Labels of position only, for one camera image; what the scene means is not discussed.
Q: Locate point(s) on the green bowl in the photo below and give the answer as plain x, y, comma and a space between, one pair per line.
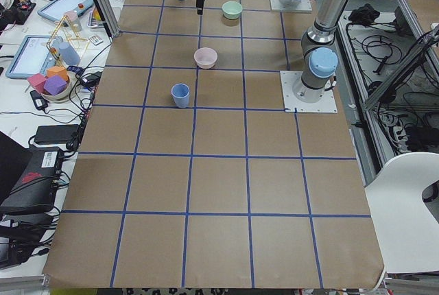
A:
232, 10

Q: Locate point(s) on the pink bowl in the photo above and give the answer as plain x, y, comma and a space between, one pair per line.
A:
205, 57

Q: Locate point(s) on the blue tablet far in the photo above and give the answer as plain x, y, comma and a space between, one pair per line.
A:
55, 10

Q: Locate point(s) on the blue tablet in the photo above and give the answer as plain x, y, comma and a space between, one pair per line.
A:
31, 58
55, 10

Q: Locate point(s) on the blue cylinder block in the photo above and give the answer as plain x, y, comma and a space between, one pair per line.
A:
69, 54

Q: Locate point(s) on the bowl of coloured blocks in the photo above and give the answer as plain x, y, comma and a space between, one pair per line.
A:
55, 86

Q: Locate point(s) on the blue tablet near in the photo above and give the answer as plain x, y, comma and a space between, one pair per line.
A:
31, 58

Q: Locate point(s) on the brown paper table cover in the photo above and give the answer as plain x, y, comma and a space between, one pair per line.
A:
231, 191

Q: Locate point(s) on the black power adapter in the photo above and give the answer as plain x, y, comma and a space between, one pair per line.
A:
56, 134

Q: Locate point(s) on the black electronics box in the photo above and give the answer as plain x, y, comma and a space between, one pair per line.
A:
28, 177

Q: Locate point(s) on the white chair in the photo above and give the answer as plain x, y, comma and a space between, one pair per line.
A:
407, 232

